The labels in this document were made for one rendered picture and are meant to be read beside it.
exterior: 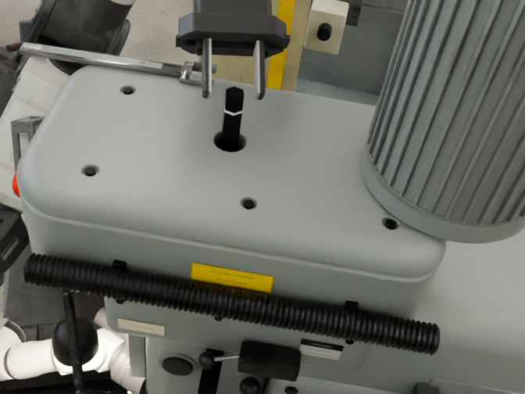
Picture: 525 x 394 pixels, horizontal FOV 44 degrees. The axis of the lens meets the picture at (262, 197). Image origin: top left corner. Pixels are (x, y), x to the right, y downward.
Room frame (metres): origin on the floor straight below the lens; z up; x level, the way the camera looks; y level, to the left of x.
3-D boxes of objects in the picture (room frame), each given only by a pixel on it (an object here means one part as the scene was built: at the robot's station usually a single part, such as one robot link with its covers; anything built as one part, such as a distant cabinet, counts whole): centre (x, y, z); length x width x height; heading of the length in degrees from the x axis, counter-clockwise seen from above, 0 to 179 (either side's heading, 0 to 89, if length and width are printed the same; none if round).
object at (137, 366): (0.56, 0.16, 1.44); 0.04 x 0.04 x 0.21; 89
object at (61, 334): (0.54, 0.26, 1.45); 0.07 x 0.07 x 0.06
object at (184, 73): (0.67, 0.21, 1.89); 0.24 x 0.04 x 0.01; 92
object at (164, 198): (0.56, 0.03, 1.81); 0.47 x 0.26 x 0.16; 89
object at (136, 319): (0.56, 0.00, 1.68); 0.34 x 0.24 x 0.10; 89
